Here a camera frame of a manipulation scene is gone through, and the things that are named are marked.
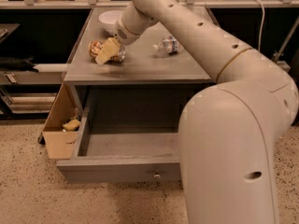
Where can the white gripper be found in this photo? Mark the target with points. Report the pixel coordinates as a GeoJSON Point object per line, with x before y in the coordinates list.
{"type": "Point", "coordinates": [123, 32]}

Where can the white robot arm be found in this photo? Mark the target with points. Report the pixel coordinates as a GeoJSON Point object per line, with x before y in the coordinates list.
{"type": "Point", "coordinates": [227, 132]}

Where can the open grey top drawer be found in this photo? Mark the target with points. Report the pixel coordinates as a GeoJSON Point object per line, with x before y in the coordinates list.
{"type": "Point", "coordinates": [127, 136]}

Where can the white ceramic bowl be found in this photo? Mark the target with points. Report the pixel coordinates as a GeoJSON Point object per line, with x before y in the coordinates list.
{"type": "Point", "coordinates": [108, 19]}

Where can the grey cabinet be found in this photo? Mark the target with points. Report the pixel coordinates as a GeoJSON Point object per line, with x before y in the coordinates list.
{"type": "Point", "coordinates": [141, 65]}

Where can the clear plastic water bottle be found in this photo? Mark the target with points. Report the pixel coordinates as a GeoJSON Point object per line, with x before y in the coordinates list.
{"type": "Point", "coordinates": [168, 45]}

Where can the black cloth on shelf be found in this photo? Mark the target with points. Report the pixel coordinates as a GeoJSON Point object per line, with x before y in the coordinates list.
{"type": "Point", "coordinates": [17, 64]}

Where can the yellow sponge in box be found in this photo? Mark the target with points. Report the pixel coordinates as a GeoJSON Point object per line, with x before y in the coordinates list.
{"type": "Point", "coordinates": [71, 125]}

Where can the cardboard box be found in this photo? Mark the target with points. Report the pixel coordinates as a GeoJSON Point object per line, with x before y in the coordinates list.
{"type": "Point", "coordinates": [60, 142]}

